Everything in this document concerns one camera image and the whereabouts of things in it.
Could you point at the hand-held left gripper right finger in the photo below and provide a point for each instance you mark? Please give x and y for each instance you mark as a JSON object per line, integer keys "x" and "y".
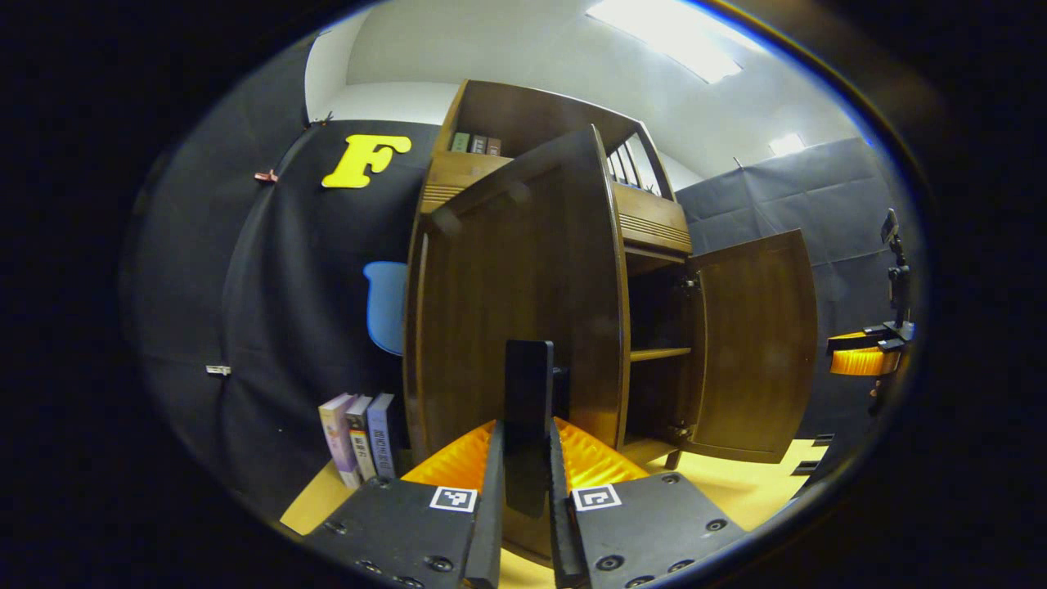
{"x": 563, "y": 540}

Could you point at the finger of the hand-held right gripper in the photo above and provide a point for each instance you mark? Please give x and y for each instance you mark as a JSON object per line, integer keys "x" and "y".
{"x": 863, "y": 361}

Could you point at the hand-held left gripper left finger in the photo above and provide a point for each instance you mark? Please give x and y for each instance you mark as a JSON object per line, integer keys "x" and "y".
{"x": 488, "y": 532}

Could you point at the wooden shoe cabinet door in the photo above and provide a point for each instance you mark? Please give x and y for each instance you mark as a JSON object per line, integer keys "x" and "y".
{"x": 507, "y": 278}
{"x": 757, "y": 343}

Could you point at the wooden double-door shoe cabinet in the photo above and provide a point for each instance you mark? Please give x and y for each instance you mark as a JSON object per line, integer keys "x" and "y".
{"x": 532, "y": 110}

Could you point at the wooden cabinet inner shelf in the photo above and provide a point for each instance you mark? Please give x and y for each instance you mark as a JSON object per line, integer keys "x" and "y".
{"x": 658, "y": 354}

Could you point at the purple book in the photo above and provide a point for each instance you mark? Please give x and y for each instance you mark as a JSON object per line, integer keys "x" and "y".
{"x": 382, "y": 433}

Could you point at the dark book with yellow label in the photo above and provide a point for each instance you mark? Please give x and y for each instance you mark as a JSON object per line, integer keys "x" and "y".
{"x": 362, "y": 446}

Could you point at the ceiling light panel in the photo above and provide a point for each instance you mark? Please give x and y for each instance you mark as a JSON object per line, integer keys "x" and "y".
{"x": 679, "y": 37}
{"x": 787, "y": 144}

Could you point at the black backdrop cloth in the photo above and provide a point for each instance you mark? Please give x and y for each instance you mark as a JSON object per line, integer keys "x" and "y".
{"x": 286, "y": 270}

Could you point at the green book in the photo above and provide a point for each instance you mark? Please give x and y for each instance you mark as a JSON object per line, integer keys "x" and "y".
{"x": 460, "y": 142}

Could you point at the pink clip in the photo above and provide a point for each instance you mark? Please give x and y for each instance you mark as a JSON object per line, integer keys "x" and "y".
{"x": 266, "y": 175}

